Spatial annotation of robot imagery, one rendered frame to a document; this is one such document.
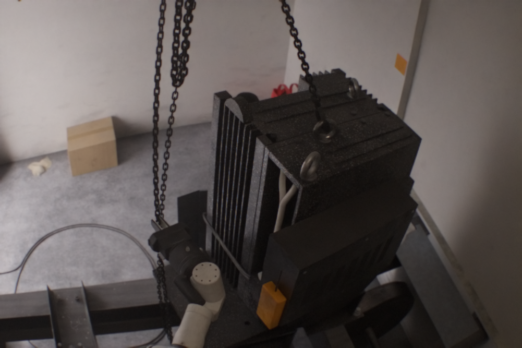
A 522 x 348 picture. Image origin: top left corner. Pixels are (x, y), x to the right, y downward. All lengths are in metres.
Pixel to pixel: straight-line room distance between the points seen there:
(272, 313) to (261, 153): 0.42
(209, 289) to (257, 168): 0.36
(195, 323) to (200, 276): 0.12
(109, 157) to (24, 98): 0.96
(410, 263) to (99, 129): 2.45
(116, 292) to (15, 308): 0.57
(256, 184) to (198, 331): 0.47
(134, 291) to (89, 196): 1.49
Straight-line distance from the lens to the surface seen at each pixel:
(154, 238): 1.24
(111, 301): 2.05
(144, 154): 3.70
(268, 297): 1.27
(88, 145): 3.46
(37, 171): 3.76
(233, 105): 1.32
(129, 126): 3.85
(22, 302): 2.15
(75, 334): 1.98
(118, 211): 3.29
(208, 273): 1.12
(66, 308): 2.06
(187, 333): 1.08
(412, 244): 2.45
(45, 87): 3.57
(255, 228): 1.42
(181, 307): 1.73
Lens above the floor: 2.38
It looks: 43 degrees down
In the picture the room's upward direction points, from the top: 7 degrees clockwise
